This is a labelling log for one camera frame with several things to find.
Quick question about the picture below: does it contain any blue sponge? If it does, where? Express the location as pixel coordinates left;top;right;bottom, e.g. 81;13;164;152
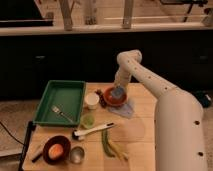
111;87;124;99

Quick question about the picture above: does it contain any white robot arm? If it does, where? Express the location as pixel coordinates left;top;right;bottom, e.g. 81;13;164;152
114;50;208;171

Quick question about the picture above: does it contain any red bowl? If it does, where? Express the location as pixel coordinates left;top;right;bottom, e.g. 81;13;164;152
103;86;127;107

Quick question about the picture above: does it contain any dark brown bowl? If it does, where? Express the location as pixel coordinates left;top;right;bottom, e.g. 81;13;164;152
43;135;71;165

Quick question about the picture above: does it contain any dark brown toy food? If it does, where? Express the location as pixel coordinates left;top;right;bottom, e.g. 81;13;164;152
95;89;107;108

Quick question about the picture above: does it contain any white paper cup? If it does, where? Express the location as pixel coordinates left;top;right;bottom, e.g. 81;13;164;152
85;93;99;110

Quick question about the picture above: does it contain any blue grey cloth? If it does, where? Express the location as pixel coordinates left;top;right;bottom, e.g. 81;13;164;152
108;98;134;119

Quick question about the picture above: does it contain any green bean pod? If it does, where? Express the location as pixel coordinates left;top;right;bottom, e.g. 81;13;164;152
101;130;115;157

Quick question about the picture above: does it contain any green plastic tray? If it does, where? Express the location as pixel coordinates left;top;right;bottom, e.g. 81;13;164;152
34;80;86;127

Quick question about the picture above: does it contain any silver fork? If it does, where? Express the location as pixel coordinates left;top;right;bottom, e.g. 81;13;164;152
51;106;74;123

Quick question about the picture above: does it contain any small metal cup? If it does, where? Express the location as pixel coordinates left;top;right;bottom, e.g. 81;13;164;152
70;146;85;164

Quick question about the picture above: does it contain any orange fruit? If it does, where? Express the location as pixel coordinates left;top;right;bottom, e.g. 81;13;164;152
48;144;63;160

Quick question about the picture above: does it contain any teal object on floor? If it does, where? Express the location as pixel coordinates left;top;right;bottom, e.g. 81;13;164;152
196;91;212;108

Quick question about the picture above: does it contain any black camera stand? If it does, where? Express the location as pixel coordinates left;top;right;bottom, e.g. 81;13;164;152
18;121;36;171

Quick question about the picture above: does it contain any black floor cable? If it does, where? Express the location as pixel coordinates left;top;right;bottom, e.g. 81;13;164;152
0;121;26;146

